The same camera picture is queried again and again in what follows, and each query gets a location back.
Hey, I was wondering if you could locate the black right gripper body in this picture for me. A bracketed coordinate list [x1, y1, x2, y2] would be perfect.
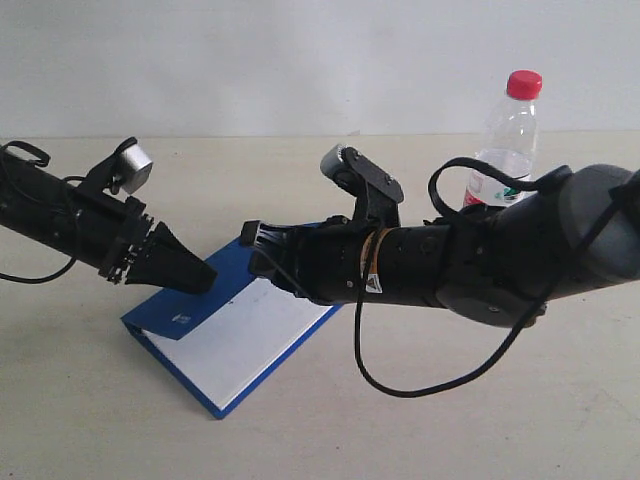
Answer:
[296, 147, 404, 305]

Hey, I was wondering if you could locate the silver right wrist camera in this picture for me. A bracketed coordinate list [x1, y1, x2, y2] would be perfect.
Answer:
[320, 143, 349, 180]

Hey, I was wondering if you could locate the clear water bottle red label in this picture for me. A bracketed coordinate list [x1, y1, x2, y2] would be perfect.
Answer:
[463, 70, 543, 207]

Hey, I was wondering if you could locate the blue ring binder notebook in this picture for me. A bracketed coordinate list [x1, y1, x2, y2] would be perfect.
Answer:
[121, 239, 338, 419]

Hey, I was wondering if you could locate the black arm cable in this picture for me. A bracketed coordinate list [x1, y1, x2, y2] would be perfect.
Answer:
[0, 140, 96, 285]
[353, 157, 640, 399]

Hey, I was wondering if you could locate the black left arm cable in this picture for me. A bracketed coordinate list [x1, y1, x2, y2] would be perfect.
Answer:
[0, 140, 96, 285]

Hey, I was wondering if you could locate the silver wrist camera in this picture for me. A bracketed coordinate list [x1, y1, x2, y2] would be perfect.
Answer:
[110, 137, 153, 195]
[320, 143, 349, 180]

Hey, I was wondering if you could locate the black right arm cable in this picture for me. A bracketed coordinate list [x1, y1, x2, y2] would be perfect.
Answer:
[353, 157, 640, 399]

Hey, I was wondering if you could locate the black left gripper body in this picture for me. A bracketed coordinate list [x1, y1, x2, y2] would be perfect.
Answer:
[99, 196, 154, 284]

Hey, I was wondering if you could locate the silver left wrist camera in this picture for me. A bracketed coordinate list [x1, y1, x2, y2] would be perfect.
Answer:
[110, 137, 153, 195]

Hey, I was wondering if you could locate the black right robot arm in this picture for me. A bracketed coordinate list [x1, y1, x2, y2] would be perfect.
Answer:
[240, 145, 639, 328]

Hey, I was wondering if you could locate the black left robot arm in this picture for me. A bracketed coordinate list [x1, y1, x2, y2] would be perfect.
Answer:
[1, 137, 217, 294]

